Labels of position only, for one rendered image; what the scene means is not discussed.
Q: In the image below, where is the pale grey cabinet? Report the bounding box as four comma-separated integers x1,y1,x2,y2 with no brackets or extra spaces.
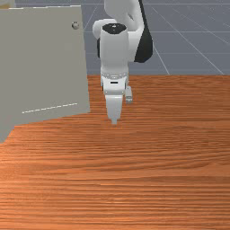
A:
0,0,92,145

